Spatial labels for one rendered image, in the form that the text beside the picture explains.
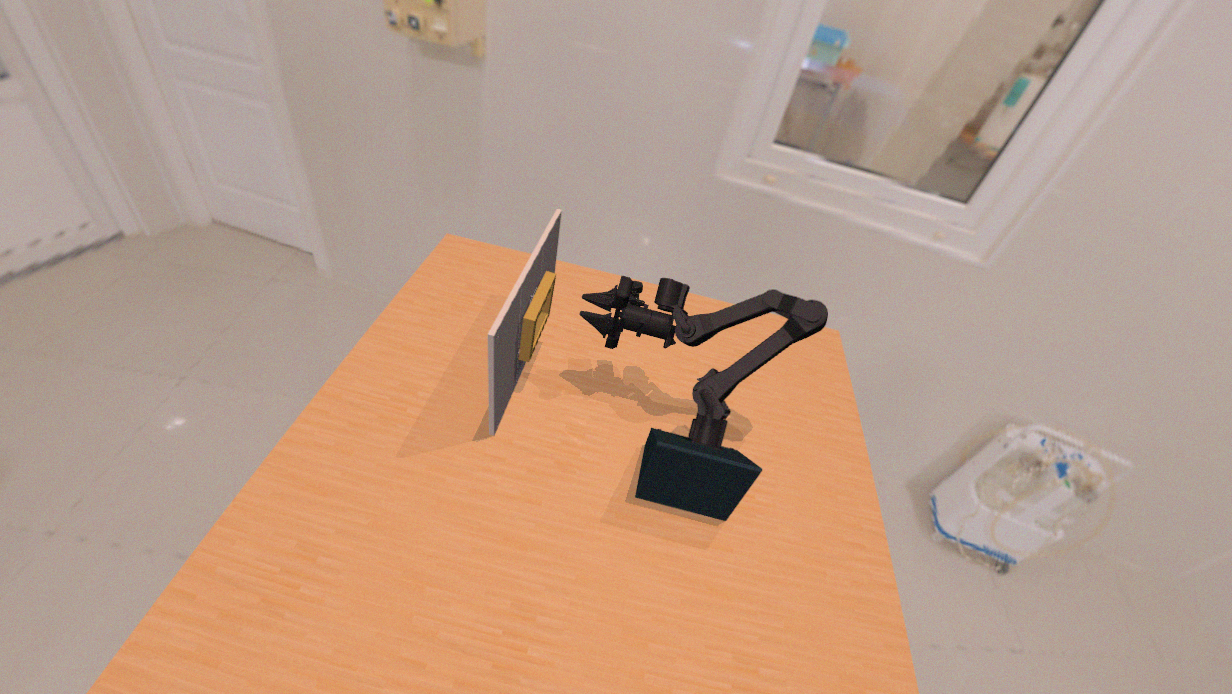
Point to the grey wall panel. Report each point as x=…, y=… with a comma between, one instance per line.
x=504, y=368

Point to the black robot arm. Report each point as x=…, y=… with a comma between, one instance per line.
x=804, y=318

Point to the gold picture frame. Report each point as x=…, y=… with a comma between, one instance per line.
x=536, y=316

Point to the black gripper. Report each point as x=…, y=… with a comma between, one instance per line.
x=632, y=317

